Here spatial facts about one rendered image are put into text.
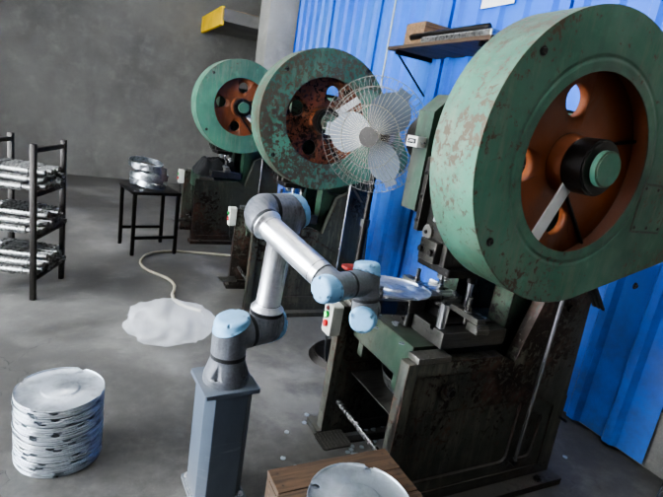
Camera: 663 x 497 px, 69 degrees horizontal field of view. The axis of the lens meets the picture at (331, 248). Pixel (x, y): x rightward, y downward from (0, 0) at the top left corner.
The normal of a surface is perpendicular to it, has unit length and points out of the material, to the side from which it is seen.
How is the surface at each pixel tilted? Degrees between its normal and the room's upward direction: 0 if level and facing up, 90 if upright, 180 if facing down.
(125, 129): 90
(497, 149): 90
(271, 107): 90
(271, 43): 90
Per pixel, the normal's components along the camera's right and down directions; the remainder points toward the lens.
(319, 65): 0.40, 0.29
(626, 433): -0.89, -0.03
